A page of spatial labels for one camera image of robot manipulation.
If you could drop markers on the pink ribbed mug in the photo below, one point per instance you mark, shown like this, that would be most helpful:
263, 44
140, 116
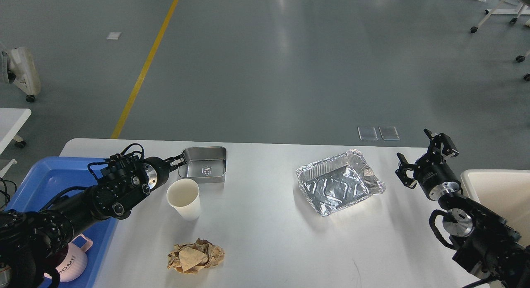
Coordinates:
71, 261

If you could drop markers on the clear floor plate right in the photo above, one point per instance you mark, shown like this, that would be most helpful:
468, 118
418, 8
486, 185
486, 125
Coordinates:
389, 133

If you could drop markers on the clear floor plate left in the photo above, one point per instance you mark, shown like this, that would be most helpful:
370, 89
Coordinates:
368, 133

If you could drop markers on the clear floor plate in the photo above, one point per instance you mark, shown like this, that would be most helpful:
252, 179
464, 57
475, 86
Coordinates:
368, 133
389, 133

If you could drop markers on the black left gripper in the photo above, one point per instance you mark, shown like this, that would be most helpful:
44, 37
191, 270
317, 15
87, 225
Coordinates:
154, 171

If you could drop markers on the white paper cup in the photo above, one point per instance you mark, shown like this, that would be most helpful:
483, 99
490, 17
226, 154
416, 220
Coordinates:
184, 196

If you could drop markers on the white wheeled frame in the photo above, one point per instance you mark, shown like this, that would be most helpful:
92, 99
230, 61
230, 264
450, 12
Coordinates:
522, 8

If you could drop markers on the stainless steel rectangular container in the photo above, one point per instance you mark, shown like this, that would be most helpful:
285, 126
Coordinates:
205, 165

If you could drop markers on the crumpled brown paper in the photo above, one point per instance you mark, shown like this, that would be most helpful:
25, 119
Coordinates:
190, 258

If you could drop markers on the white side table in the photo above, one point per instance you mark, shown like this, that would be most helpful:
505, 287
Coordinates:
11, 121

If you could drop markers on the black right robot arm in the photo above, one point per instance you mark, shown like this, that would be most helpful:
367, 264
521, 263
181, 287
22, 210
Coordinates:
484, 245

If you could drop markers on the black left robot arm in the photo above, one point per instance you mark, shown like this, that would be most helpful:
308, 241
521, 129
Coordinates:
31, 243

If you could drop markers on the cream plastic bin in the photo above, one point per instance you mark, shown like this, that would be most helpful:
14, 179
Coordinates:
504, 191

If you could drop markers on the aluminium foil tray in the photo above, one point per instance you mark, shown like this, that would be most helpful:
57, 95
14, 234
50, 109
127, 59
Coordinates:
338, 182

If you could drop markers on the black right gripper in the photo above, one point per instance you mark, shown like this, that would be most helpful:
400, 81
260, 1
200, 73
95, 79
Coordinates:
431, 171

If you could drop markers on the blue plastic tray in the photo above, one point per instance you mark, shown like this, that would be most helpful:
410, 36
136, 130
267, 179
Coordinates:
46, 179

